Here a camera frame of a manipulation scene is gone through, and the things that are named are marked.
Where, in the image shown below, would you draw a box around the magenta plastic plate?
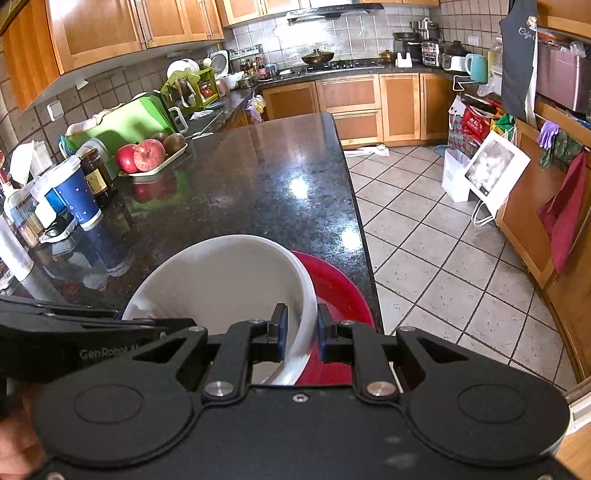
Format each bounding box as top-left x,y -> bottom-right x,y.
294,251 -> 375,386

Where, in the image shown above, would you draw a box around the white ribbed bowl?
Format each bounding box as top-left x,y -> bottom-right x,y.
123,235 -> 318,385

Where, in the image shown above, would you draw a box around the person left hand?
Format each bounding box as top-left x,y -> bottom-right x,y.
0,384 -> 46,480

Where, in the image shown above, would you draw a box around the white water bottle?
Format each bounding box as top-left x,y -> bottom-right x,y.
0,216 -> 34,281

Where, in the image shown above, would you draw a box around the white plastic tray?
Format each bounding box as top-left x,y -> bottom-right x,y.
39,216 -> 78,244

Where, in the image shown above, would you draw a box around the clear glass jar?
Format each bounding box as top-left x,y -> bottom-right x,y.
4,184 -> 44,248

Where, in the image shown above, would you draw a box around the blue paper coffee cup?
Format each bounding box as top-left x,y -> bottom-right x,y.
43,155 -> 102,231

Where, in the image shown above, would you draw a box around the dark sauce jar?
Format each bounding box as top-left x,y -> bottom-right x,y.
80,147 -> 117,208

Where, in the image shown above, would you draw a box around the fruit tray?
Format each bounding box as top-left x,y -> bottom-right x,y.
117,142 -> 189,178

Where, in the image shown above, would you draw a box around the red apple left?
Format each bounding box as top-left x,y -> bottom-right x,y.
115,144 -> 138,174

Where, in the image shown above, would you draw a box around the red apple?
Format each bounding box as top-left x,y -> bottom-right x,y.
134,139 -> 166,172
115,144 -> 138,174

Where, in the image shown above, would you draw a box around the red apple right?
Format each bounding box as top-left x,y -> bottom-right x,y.
134,139 -> 166,172

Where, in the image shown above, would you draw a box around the kiwi fruit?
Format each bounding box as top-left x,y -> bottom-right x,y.
162,133 -> 186,155

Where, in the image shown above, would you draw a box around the green cutting board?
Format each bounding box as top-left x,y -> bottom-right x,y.
64,91 -> 176,155

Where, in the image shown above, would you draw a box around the white paper shopping bag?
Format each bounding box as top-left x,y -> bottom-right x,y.
464,131 -> 531,228

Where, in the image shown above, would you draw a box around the green dish rack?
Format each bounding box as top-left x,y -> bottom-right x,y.
160,67 -> 221,116

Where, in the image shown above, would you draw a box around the red hanging cloth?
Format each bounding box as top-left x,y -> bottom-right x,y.
537,150 -> 588,274

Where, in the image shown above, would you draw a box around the red snack bag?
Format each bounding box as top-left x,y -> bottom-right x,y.
461,106 -> 493,144

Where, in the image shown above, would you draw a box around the black wok on stove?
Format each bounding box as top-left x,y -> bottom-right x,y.
301,49 -> 335,65

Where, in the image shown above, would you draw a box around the purple rubber glove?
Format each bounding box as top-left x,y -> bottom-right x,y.
538,120 -> 560,150

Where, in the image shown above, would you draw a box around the teal electric kettle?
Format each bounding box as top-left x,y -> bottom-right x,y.
465,53 -> 488,84

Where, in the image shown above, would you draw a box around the range hood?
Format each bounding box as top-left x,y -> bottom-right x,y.
286,3 -> 384,25

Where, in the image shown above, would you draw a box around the dark hanging apron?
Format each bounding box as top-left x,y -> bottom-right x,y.
500,0 -> 539,126

